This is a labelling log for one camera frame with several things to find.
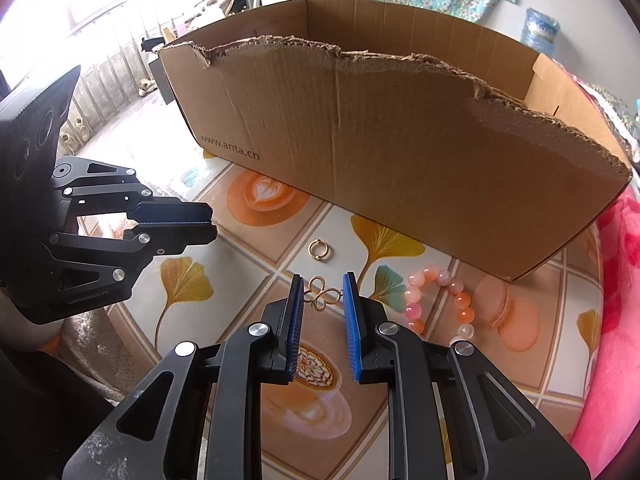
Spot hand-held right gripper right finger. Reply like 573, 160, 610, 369
342, 271, 592, 480

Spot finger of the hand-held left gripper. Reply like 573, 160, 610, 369
52, 156, 213, 231
5, 224, 218, 326

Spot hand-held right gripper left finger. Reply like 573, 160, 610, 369
62, 274, 306, 480

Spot brown cardboard box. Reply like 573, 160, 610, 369
156, 0, 633, 283

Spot patterned vinyl tablecloth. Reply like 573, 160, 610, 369
60, 105, 608, 480

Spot metal railing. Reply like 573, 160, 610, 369
65, 0, 201, 151

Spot dark cabinet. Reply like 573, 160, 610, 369
147, 57, 176, 106

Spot person's white fleece clothing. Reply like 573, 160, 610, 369
60, 305, 131, 401

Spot pink blanket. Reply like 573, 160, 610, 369
570, 195, 640, 480

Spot grey lace cloth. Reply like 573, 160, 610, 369
575, 80, 640, 161

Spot blue water bottle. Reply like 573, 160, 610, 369
520, 7, 561, 56

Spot pink bead bracelet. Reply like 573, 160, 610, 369
404, 267, 476, 346

